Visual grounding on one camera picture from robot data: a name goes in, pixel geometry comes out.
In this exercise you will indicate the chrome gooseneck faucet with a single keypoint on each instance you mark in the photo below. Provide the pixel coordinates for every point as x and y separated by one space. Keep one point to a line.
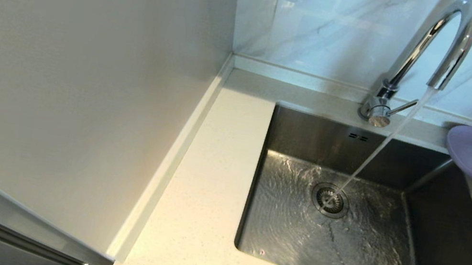
428 35

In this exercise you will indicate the stainless steel sink basin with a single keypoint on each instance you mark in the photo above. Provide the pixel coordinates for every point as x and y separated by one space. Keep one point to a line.
354 260

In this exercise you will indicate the round metal drain strainer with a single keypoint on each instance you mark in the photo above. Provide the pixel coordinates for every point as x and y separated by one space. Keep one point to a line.
330 200

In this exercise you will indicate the tall cabinet unit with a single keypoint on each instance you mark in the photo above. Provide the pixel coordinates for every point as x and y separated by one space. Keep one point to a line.
57 72

